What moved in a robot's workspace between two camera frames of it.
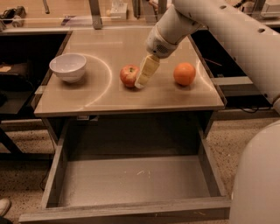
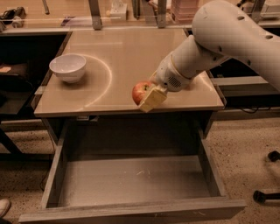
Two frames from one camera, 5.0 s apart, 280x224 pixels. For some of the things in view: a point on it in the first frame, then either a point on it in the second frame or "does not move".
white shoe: [5, 205] does not move
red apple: [129, 74] → [140, 90]
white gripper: [157, 44] → [167, 75]
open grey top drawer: [138, 171] does not move
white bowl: [69, 66] does not move
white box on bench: [118, 11] does not move
